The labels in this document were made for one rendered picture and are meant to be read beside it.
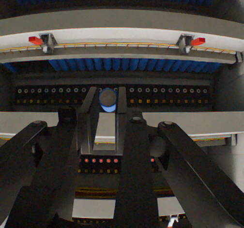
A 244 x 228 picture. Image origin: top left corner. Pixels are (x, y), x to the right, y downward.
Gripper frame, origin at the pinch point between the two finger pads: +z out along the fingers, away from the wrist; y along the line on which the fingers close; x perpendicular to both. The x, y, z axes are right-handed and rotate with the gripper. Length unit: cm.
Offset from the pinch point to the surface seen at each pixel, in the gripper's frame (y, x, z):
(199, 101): 22.6, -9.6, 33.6
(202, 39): 14.0, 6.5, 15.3
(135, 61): 4.6, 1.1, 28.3
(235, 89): 29.7, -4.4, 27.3
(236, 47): 26.8, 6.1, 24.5
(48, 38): -12.6, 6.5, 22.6
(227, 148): 29.4, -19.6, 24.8
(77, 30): -6.5, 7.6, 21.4
